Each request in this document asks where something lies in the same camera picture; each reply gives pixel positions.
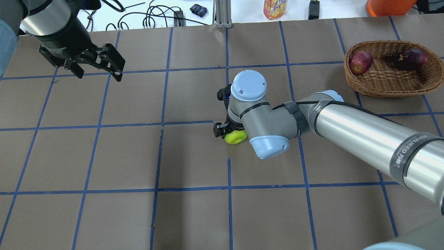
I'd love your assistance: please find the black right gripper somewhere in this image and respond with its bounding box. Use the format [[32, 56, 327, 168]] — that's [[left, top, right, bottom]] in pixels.
[[213, 114, 245, 139]]

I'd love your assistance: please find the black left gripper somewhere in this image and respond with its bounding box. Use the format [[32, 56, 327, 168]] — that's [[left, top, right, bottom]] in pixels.
[[38, 17, 126, 82]]

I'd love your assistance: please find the green apple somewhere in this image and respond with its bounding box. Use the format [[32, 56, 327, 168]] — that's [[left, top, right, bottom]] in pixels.
[[224, 130, 248, 144]]

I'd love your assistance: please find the red yellow apple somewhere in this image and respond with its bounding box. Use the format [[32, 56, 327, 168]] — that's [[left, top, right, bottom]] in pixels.
[[349, 50, 373, 75]]

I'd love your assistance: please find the dark red apple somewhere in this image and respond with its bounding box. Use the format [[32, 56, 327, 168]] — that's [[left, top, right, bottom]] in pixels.
[[396, 48, 428, 71]]

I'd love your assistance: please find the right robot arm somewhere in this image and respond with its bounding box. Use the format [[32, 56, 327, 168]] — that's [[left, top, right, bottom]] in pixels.
[[213, 70, 444, 213]]

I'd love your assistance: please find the wicker basket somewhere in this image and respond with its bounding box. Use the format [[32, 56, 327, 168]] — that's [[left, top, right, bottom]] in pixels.
[[344, 41, 443, 98]]

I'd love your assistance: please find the dark blue pouch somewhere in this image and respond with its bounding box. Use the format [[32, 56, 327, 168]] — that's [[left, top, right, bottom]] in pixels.
[[190, 4, 208, 18]]

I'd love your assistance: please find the orange juice bottle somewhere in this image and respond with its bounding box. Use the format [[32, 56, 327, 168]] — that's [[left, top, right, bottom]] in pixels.
[[263, 0, 288, 20]]

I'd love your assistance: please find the black power adapter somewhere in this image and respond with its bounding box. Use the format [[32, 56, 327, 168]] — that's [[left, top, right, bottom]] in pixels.
[[308, 0, 320, 20]]

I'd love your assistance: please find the orange bucket with grey lid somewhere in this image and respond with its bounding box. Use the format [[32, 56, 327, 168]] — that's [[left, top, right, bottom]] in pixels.
[[365, 0, 417, 17]]

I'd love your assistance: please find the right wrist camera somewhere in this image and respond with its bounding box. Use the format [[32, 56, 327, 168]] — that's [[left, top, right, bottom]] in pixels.
[[216, 84, 232, 102]]

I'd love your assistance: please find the aluminium frame post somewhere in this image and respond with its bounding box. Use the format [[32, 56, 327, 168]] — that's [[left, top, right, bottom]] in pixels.
[[213, 0, 233, 29]]

